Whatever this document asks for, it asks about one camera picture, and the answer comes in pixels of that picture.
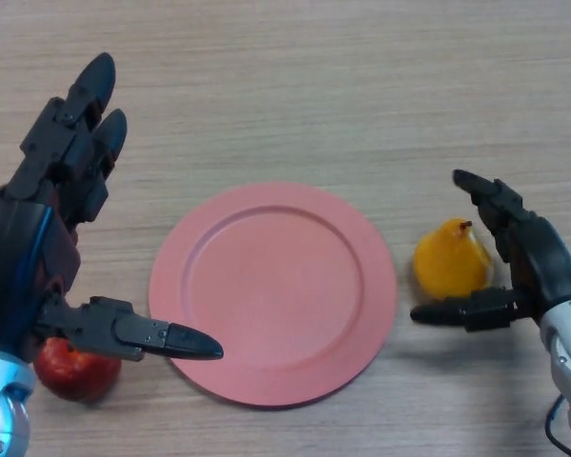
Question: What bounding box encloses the red apple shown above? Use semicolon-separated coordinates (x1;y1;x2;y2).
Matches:
32;336;123;404

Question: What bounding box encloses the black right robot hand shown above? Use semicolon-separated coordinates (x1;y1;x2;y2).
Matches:
409;169;571;333

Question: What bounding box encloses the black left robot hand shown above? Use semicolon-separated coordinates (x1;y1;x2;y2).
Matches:
0;51;225;366

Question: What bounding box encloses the pink round plate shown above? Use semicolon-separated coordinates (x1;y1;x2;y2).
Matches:
148;182;399;409

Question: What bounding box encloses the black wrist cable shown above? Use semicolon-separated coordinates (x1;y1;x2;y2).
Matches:
543;393;571;454

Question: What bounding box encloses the yellow pear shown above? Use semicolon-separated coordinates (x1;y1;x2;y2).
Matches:
412;217;495;302

